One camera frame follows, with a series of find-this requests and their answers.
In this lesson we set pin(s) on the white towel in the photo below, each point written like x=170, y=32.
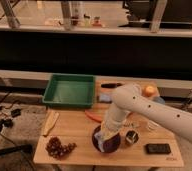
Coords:
x=102, y=136

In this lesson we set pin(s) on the purple bowl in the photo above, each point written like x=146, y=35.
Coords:
x=110, y=145

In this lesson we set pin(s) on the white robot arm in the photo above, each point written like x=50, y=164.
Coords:
x=128, y=98

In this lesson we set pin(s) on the black marker pen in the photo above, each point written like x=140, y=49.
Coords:
x=111, y=85

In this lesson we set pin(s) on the orange carrot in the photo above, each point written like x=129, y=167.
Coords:
x=93, y=117

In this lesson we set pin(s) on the green plastic tray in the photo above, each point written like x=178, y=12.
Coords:
x=70, y=91

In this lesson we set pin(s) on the wooden spatula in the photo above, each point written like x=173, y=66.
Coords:
x=50, y=122

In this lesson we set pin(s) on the orange fruit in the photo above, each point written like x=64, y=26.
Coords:
x=149, y=91

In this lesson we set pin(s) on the blue plate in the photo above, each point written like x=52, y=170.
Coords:
x=159, y=100

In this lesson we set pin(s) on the small metal cup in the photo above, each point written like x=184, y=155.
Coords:
x=131, y=137

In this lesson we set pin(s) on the clear plastic fork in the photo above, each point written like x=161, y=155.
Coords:
x=149, y=125

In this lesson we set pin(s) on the bunch of red grapes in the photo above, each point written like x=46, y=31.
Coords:
x=57, y=150

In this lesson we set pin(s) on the black rectangular remote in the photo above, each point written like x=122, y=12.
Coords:
x=157, y=148

